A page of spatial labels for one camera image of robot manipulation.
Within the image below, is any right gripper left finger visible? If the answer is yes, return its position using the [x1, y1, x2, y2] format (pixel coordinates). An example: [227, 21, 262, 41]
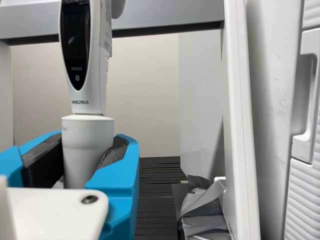
[0, 131, 67, 189]

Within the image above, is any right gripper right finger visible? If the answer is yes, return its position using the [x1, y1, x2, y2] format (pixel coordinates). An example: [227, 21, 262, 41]
[84, 133, 141, 240]

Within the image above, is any pipette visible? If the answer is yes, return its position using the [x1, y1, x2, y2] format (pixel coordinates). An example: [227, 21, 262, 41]
[58, 0, 126, 190]

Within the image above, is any black platform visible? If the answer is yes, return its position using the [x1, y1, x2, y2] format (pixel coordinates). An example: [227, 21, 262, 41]
[138, 155, 189, 240]

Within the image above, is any grey taped block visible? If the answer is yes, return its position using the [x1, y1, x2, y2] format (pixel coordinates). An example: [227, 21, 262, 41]
[171, 174, 235, 240]

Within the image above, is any white incubator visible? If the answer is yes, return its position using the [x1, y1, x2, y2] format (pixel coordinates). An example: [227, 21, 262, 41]
[246, 0, 305, 240]

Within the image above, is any incubator door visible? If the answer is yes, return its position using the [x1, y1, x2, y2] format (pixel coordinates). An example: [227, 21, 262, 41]
[286, 0, 320, 240]

